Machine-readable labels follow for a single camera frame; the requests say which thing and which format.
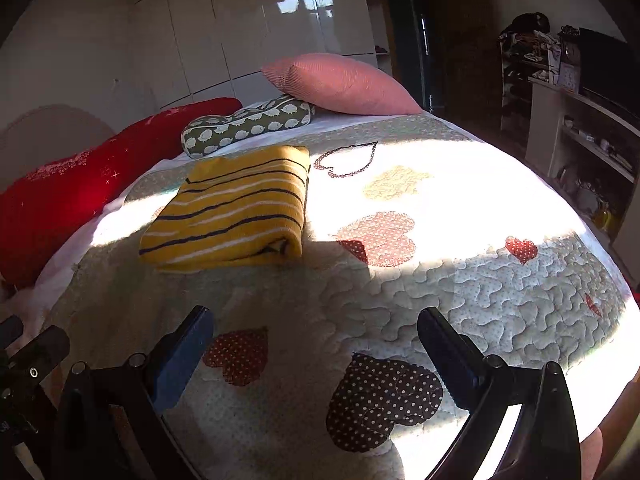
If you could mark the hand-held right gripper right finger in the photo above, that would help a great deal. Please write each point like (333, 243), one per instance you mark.
(450, 360)

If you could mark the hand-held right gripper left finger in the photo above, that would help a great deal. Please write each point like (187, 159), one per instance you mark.
(182, 360)

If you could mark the yellow striped knit sweater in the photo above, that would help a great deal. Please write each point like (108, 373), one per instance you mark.
(225, 210)

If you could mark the quilted heart patchwork bedspread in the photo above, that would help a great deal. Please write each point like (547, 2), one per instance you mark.
(350, 300)

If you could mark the red patterned pillow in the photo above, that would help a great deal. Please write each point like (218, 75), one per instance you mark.
(60, 195)

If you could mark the yellow bottle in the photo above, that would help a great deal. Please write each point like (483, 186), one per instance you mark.
(602, 217)

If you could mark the beige headboard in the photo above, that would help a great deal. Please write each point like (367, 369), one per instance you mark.
(45, 135)

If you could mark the green hedgehog print pillow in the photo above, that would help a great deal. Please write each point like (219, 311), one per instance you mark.
(240, 125)

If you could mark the white shelf unit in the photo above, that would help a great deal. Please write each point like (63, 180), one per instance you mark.
(542, 120)

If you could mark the dark wooden door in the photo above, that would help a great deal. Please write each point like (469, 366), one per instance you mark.
(450, 60)

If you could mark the cluttered shoe rack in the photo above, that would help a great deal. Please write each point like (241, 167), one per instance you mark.
(525, 65)

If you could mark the black television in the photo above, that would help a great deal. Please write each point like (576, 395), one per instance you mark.
(605, 70)

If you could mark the white glossy wardrobe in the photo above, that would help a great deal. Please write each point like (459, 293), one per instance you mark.
(250, 20)

